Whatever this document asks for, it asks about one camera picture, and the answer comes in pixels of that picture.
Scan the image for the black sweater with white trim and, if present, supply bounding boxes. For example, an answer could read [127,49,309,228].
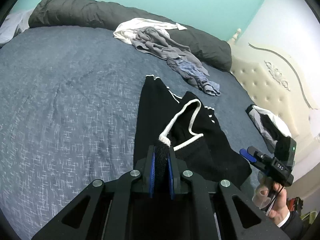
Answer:
[134,75,252,191]

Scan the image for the cream tufted headboard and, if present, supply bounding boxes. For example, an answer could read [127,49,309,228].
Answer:
[229,29,320,141]

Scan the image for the blue plaid shorts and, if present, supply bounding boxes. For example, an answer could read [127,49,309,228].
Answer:
[167,57,221,97]

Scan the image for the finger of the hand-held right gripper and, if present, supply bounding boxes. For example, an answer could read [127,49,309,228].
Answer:
[239,149,270,174]
[247,147,273,162]

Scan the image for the black cable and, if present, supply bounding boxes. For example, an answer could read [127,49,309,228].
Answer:
[265,185,286,213]

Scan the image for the light grey sheet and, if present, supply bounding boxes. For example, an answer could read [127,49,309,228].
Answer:
[0,9,34,48]

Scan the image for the grey garment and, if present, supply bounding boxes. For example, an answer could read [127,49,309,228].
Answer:
[131,27,210,77]

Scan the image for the person's right forearm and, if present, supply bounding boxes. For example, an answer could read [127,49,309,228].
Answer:
[275,210,309,240]

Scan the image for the red and black object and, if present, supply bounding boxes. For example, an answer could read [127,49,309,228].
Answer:
[287,197,304,213]

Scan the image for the dark grey duvet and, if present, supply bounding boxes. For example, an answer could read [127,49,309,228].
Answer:
[28,0,232,72]

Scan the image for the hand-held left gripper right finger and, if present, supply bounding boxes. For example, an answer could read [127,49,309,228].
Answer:
[167,146,290,240]

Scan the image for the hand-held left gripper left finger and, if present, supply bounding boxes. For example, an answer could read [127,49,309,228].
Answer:
[31,145,157,240]

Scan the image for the white and black clothes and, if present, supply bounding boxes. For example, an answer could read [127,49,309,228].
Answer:
[245,104,292,153]

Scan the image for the bed with blue-grey sheet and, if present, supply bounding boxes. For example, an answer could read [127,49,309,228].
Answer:
[0,26,275,240]

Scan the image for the person's right hand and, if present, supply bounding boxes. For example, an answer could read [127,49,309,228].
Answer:
[252,175,291,223]

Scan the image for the white shirt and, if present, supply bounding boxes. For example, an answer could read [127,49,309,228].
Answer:
[113,18,188,46]

